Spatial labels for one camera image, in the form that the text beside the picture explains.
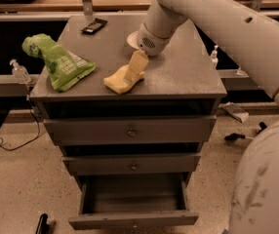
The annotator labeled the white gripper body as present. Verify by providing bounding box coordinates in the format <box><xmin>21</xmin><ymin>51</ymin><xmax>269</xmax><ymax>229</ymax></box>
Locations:
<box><xmin>137</xmin><ymin>23</ymin><xmax>170</xmax><ymax>57</ymax></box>

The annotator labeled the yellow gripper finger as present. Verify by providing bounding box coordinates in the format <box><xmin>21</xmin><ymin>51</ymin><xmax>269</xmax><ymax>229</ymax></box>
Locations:
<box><xmin>125</xmin><ymin>51</ymin><xmax>149</xmax><ymax>82</ymax></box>

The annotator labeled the yellow sponge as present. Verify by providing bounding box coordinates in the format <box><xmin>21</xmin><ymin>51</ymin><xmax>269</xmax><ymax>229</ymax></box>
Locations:
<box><xmin>103</xmin><ymin>65</ymin><xmax>145</xmax><ymax>95</ymax></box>

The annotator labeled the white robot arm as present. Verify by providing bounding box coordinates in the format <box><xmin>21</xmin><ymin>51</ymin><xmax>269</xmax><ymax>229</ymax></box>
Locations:
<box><xmin>137</xmin><ymin>0</ymin><xmax>279</xmax><ymax>234</ymax></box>

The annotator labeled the grey drawer cabinet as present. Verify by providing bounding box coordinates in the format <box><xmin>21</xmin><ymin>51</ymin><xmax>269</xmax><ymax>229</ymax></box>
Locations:
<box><xmin>31</xmin><ymin>15</ymin><xmax>226</xmax><ymax>190</ymax></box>

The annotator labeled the grey top drawer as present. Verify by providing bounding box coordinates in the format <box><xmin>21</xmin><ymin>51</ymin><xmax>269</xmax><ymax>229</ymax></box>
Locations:
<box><xmin>44</xmin><ymin>116</ymin><xmax>217</xmax><ymax>146</ymax></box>

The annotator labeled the grey drawer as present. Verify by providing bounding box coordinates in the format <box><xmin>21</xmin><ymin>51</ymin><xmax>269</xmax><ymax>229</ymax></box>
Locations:
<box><xmin>44</xmin><ymin>116</ymin><xmax>217</xmax><ymax>146</ymax></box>
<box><xmin>69</xmin><ymin>174</ymin><xmax>198</xmax><ymax>230</ymax></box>
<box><xmin>62</xmin><ymin>153</ymin><xmax>200</xmax><ymax>176</ymax></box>

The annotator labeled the grey middle drawer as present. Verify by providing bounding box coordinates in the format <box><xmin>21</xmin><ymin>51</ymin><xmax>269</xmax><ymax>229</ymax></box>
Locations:
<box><xmin>62</xmin><ymin>153</ymin><xmax>200</xmax><ymax>176</ymax></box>

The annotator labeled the grey bottom drawer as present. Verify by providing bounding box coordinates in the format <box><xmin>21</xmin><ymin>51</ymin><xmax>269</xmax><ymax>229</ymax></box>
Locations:
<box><xmin>69</xmin><ymin>174</ymin><xmax>198</xmax><ymax>230</ymax></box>

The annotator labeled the white bowl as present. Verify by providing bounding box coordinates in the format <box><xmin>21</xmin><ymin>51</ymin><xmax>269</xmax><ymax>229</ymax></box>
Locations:
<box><xmin>127</xmin><ymin>31</ymin><xmax>139</xmax><ymax>50</ymax></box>

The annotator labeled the white pump bottle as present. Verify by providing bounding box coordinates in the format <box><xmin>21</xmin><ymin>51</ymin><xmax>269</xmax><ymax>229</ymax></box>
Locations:
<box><xmin>210</xmin><ymin>45</ymin><xmax>219</xmax><ymax>69</ymax></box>

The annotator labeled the green chip bag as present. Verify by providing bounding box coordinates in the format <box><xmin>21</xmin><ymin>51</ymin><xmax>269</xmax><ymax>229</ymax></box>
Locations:
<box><xmin>21</xmin><ymin>33</ymin><xmax>96</xmax><ymax>92</ymax></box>

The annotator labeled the wooden shelf left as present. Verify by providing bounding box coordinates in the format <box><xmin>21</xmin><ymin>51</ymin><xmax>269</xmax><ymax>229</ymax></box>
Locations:
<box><xmin>0</xmin><ymin>0</ymin><xmax>152</xmax><ymax>12</ymax></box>

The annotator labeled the grey folded cloth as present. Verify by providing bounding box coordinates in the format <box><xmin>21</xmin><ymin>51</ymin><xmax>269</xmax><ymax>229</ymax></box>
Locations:
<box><xmin>222</xmin><ymin>102</ymin><xmax>249</xmax><ymax>123</ymax></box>

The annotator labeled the black chair base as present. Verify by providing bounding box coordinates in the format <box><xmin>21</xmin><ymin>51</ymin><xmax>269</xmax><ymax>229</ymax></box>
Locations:
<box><xmin>224</xmin><ymin>122</ymin><xmax>267</xmax><ymax>141</ymax></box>

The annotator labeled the clear sanitizer pump bottle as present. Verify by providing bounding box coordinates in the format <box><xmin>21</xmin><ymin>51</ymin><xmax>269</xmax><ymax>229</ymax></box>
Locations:
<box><xmin>10</xmin><ymin>59</ymin><xmax>31</xmax><ymax>84</ymax></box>

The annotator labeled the black object bottom left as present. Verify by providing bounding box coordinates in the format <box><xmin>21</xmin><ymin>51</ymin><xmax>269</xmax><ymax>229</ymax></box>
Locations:
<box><xmin>35</xmin><ymin>214</ymin><xmax>56</xmax><ymax>234</ymax></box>

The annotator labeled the black floor cable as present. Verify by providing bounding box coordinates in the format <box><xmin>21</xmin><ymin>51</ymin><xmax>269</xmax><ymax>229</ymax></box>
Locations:
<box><xmin>0</xmin><ymin>109</ymin><xmax>43</xmax><ymax>153</ymax></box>

